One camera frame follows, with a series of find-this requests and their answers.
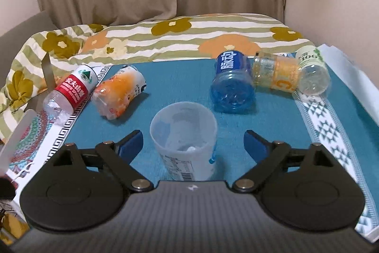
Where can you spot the teal mat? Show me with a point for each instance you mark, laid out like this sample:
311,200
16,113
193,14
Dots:
183,84

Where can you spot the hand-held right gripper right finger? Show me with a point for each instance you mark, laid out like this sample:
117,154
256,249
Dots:
254,144

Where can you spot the mandala patterned cloth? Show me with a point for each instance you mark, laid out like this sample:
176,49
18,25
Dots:
38,134

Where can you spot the translucent plastic cup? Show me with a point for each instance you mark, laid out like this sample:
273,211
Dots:
183,134

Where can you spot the orange-label clear bottle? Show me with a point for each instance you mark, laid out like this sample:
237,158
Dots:
277,72

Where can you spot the red label water bottle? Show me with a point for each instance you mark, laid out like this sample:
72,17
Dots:
74,88

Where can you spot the dark fuzzy object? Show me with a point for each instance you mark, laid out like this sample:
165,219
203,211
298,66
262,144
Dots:
6,188

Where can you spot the blue plastic bottle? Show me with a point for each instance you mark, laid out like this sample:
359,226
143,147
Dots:
232,84

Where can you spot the white geometric patterned cloth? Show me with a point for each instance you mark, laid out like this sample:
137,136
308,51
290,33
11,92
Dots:
325,128

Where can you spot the grey sofa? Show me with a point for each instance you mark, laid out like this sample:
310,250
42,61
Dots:
20,27

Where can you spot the green label clear bottle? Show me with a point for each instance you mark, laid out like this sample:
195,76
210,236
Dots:
314,72

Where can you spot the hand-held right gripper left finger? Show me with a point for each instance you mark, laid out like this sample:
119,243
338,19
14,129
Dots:
132,144

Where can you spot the orange label plastic bottle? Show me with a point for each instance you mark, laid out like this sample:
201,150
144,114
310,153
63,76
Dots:
121,90

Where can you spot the floral striped blanket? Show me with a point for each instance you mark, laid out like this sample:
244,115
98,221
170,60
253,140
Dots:
165,39

